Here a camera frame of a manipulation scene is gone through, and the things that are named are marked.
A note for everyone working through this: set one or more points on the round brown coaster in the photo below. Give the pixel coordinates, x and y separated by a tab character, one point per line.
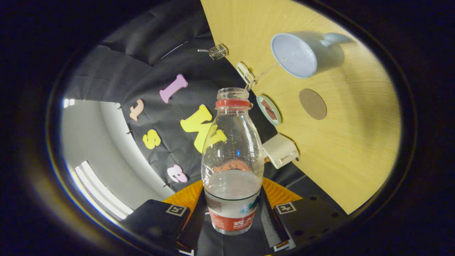
312	104

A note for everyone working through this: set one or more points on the clear plastic juice bottle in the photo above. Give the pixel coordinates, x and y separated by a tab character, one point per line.
231	199

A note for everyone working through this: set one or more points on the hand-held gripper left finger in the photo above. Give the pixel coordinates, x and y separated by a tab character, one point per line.
192	227

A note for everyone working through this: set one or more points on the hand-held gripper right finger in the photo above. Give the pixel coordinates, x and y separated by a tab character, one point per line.
272	227

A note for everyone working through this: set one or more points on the wooden table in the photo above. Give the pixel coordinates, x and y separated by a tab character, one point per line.
355	142

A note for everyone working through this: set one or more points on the white divided bean tray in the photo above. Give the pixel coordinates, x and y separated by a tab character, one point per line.
245	73

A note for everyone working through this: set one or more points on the brown meat piece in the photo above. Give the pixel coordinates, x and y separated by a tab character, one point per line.
266	104
272	113

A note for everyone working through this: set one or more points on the pale green plate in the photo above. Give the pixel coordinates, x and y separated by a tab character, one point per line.
260	103

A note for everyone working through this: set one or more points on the white toaster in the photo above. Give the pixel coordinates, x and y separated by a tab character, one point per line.
280	151

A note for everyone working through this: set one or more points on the small ceiling light panel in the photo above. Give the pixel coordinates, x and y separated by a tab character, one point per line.
69	103

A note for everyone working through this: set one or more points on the white cup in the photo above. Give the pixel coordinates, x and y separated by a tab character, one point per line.
293	53

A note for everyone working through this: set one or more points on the long ceiling light panel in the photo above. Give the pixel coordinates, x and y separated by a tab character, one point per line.
103	192

